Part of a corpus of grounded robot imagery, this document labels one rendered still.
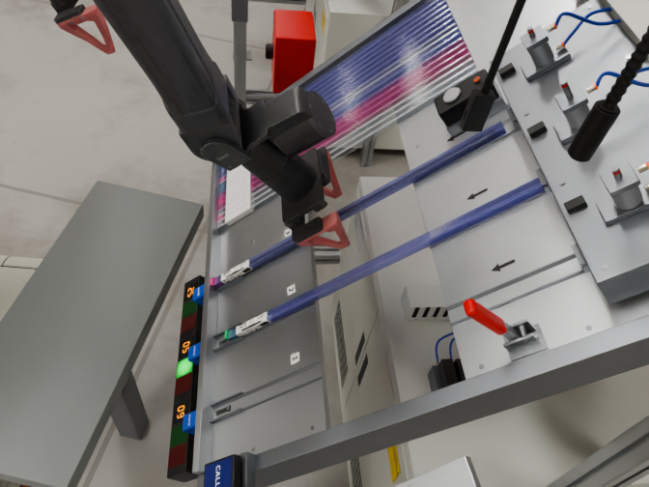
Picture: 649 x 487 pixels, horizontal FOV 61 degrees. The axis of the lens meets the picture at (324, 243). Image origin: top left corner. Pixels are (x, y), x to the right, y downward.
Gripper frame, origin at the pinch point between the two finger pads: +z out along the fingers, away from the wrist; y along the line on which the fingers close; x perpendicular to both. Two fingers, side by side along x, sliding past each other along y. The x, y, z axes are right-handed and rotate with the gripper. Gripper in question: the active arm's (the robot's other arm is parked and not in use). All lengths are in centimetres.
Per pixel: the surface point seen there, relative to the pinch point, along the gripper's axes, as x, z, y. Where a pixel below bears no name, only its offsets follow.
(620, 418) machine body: -18, 55, -21
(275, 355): 13.6, 1.0, -16.4
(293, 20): 10, 8, 77
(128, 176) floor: 103, 28, 101
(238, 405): 20.5, 0.9, -21.4
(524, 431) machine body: -4.8, 42.9, -22.5
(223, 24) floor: 81, 50, 212
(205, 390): 25.3, -0.9, -18.3
